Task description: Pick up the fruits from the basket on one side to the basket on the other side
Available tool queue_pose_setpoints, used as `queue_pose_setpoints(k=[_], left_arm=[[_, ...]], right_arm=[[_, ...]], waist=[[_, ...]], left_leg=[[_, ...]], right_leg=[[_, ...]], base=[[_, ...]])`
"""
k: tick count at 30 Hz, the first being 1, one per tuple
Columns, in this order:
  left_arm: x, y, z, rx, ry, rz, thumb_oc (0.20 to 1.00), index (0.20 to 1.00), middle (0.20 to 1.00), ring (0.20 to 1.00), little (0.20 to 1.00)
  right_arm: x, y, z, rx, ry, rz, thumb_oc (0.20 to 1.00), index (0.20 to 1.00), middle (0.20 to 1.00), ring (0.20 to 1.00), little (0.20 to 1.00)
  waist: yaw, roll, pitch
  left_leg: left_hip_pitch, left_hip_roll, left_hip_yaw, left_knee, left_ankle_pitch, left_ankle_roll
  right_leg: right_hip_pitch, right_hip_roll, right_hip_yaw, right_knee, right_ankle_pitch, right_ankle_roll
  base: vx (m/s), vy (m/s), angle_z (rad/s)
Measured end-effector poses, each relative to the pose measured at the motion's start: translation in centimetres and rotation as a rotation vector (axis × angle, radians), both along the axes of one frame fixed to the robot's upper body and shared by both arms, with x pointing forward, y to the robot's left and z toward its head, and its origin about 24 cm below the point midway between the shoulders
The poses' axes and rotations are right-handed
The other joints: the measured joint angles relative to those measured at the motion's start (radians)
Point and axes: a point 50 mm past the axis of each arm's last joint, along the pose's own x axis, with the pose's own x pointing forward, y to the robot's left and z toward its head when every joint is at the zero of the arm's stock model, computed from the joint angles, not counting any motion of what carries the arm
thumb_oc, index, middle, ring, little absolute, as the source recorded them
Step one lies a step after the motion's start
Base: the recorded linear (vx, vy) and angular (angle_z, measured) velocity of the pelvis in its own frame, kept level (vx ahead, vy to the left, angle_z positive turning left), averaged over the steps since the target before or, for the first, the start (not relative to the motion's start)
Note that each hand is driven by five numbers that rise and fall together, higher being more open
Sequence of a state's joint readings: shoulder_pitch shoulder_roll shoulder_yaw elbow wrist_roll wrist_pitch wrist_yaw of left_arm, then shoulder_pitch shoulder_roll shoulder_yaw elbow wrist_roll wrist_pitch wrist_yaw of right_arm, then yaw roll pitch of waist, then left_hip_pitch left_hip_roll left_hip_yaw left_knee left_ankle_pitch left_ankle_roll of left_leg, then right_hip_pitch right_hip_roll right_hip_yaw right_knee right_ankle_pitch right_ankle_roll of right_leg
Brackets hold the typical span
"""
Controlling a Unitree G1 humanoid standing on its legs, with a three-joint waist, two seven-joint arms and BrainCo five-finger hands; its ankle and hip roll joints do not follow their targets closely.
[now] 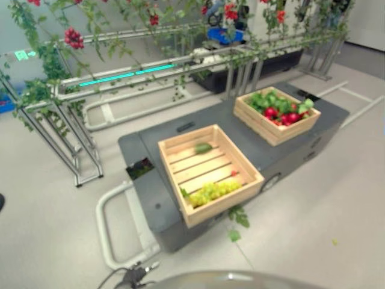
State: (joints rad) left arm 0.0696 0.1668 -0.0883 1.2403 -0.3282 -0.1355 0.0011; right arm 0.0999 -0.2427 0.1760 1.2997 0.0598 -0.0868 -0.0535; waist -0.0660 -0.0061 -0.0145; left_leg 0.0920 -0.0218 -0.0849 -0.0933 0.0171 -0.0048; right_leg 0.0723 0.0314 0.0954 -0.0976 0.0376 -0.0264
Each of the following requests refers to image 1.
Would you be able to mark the empty-looking slatted wooden crate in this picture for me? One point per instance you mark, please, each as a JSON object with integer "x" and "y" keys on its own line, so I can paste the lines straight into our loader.
{"x": 207, "y": 168}

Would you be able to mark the dark grey mobile cart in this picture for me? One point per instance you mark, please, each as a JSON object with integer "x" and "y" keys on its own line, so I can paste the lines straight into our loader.
{"x": 270, "y": 156}

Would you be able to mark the green grape bunch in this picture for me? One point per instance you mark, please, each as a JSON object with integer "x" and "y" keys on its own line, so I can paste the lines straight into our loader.
{"x": 215, "y": 190}

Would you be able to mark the green leafy vegetables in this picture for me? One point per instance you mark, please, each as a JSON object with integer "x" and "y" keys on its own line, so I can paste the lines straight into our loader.
{"x": 267, "y": 100}

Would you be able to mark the silver robot torso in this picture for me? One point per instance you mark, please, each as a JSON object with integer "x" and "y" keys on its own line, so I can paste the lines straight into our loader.
{"x": 225, "y": 281}

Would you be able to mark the black planter trough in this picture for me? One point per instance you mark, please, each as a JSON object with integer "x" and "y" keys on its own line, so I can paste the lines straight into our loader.
{"x": 279, "y": 60}

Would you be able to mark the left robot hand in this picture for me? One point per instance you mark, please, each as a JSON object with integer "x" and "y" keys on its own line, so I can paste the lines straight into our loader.
{"x": 136, "y": 274}

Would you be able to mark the small tablet screen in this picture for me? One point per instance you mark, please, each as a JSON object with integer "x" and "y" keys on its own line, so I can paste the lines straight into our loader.
{"x": 139, "y": 168}

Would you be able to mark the small green leaf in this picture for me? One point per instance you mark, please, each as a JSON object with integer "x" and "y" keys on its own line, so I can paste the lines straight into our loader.
{"x": 184, "y": 192}

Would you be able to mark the large green leaf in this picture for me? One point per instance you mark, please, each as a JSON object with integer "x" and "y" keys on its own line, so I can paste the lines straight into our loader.
{"x": 306, "y": 105}

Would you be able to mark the blue plastic crate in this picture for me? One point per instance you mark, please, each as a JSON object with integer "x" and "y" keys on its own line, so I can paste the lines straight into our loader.
{"x": 5, "y": 105}

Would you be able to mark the green leafy vine sprig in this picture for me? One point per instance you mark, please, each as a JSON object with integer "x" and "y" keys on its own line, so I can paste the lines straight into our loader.
{"x": 240, "y": 217}

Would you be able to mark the black object at edge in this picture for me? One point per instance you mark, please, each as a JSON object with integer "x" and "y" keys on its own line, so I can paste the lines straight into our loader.
{"x": 1, "y": 203}

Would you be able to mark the grey metal stand frame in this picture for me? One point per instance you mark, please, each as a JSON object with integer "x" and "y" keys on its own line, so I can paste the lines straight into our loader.
{"x": 326, "y": 57}

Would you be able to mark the wooden crate with produce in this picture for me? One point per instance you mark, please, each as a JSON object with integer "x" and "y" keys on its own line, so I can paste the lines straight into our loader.
{"x": 270, "y": 132}

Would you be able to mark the aluminium plant trellis frame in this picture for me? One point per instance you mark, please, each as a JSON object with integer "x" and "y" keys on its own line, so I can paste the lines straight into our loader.
{"x": 64, "y": 96}

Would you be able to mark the white tubular floor rail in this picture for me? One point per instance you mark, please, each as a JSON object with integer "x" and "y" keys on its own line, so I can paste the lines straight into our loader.
{"x": 108, "y": 113}
{"x": 102, "y": 222}
{"x": 361, "y": 103}

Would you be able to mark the green cucumber piece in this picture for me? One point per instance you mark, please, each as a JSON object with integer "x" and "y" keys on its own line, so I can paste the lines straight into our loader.
{"x": 203, "y": 148}

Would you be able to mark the small green scrap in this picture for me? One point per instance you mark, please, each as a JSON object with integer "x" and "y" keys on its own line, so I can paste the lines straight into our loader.
{"x": 334, "y": 241}

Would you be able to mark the blue plastic bin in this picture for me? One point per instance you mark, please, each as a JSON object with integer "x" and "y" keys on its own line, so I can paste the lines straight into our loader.
{"x": 218, "y": 34}

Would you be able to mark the green glowing sign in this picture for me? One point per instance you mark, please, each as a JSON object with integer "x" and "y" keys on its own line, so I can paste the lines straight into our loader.
{"x": 22, "y": 55}

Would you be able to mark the red cherry tomato cluster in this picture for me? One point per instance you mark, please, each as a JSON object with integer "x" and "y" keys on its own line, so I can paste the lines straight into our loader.
{"x": 280, "y": 16}
{"x": 154, "y": 19}
{"x": 73, "y": 37}
{"x": 231, "y": 12}

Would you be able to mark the teal light strip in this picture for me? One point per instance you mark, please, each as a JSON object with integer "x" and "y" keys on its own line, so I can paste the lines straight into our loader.
{"x": 120, "y": 76}

